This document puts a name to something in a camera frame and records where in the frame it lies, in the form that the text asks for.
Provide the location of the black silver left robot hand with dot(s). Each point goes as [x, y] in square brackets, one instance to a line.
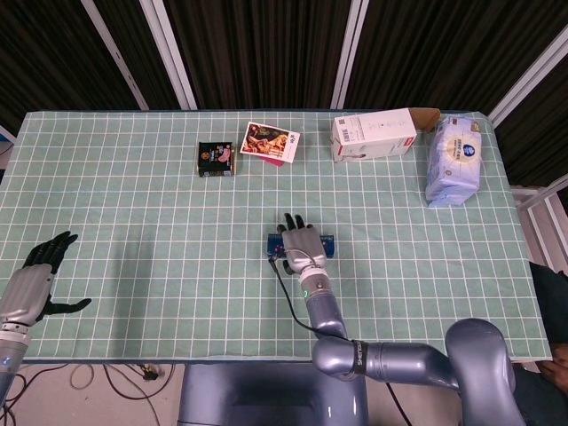
[24, 293]

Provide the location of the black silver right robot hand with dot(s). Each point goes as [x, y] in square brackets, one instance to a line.
[304, 246]

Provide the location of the blue glasses case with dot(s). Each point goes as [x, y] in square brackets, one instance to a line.
[273, 245]

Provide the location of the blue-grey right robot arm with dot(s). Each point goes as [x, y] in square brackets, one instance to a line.
[399, 359]

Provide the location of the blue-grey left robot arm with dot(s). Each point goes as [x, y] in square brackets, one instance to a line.
[9, 355]

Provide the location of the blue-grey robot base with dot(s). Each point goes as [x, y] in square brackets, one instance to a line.
[248, 390]

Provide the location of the white cardboard carton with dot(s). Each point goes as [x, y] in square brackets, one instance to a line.
[377, 133]

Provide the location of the red tub with printed lid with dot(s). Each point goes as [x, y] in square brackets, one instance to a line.
[270, 141]

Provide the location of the small black snack packet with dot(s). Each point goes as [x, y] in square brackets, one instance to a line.
[216, 159]

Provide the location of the green checked tablecloth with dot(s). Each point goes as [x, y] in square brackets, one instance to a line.
[177, 266]

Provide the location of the black floor power plug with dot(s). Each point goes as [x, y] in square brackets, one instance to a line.
[151, 373]

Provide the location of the white blue panel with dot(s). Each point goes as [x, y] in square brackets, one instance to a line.
[5, 135]

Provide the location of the light blue tissue pack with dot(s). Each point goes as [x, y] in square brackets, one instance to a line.
[452, 160]

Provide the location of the black pleated curtain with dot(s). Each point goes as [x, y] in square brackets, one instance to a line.
[266, 44]

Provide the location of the white metal rack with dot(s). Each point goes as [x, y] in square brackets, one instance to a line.
[539, 213]

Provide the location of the person in dark clothes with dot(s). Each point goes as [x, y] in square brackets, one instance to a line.
[552, 306]

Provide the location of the white metal frame post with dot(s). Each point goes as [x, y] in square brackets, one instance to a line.
[114, 53]
[349, 53]
[171, 53]
[528, 84]

